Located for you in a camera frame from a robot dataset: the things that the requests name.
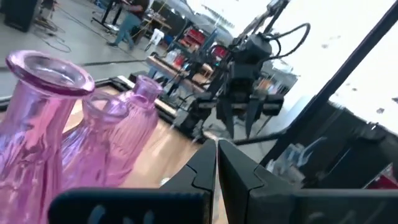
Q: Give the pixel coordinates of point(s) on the small clear square vase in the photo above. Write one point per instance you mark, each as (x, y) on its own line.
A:
(295, 158)

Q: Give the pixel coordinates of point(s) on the white chair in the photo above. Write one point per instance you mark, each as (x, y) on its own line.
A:
(157, 35)

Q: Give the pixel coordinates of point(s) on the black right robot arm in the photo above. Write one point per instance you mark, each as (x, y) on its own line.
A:
(252, 46)

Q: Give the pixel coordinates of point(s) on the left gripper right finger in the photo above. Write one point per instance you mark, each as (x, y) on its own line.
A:
(280, 205)

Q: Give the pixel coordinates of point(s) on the red storage bins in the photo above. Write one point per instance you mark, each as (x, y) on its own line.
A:
(194, 37)

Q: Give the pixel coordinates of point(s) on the pink ribbed flared-neck vase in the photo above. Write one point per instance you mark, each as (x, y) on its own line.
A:
(31, 124)

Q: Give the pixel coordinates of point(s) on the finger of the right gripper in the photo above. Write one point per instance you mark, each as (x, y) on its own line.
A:
(253, 118)
(228, 118)

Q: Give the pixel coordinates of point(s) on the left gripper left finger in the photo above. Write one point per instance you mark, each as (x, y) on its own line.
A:
(140, 205)

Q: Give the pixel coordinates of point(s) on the large black case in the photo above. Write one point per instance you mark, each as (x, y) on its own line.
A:
(18, 12)

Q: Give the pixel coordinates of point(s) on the pink ribbed bottle vase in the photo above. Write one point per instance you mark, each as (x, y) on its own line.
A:
(133, 124)

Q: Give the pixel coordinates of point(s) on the pink wavy-ribbed bulb vase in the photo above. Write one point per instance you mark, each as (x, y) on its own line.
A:
(90, 140)

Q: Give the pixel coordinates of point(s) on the person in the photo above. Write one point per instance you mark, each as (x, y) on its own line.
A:
(130, 21)

